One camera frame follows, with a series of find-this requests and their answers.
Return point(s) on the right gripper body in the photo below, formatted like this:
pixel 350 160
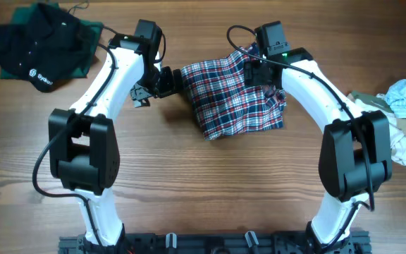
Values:
pixel 254 73

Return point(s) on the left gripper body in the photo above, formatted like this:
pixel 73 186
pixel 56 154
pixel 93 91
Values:
pixel 163 83

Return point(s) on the plaid navy red shirt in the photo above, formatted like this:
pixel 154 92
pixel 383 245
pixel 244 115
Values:
pixel 223 105

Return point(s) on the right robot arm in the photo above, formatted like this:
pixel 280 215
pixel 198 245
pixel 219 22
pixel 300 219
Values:
pixel 355 157

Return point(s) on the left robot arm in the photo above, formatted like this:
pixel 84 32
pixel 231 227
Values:
pixel 83 149

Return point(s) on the black polo shirt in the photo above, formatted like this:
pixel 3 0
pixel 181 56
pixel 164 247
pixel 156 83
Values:
pixel 37 46

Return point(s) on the cream and tan garment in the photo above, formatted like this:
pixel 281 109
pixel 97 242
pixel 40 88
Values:
pixel 397 126

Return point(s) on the green cloth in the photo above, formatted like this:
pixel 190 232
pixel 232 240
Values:
pixel 92 39

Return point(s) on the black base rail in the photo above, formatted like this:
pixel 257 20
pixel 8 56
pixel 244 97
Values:
pixel 277 243

